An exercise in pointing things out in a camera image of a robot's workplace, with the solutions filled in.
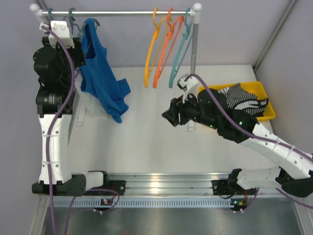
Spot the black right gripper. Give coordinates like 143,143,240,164
162,89,219,130

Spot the slate blue hanger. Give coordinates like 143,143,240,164
63,7,100,58

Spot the blue tank top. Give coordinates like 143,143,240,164
80,18,131,123

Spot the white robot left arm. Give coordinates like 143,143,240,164
32,37,111,196

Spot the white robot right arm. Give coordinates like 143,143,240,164
162,90,313,198

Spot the teal hanger right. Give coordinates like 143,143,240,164
168,7,193,88

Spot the teal hanger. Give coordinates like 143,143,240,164
46,7,74,27
168,7,193,88

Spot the teal hanger left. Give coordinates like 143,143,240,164
46,7,74,27

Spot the yellow hanger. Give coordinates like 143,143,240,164
143,7,169,88

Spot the orange hanger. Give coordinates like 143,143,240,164
153,7,184,89

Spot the white clothes rack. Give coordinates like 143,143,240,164
29,2,202,132

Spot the white hanging garment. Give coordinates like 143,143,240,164
75,74,108,118

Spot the black white striped garment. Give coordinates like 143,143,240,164
218,83,269,117

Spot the yellow plastic tray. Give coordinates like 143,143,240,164
209,81,276,121

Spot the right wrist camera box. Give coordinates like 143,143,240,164
177,73,199,104

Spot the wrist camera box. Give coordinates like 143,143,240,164
177,73,199,104
40,21,75,48

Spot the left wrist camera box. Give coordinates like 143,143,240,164
40,21,75,48

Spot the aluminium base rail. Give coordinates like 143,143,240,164
109,172,229,197

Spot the slotted grey cable duct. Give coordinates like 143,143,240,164
53,197,247,209

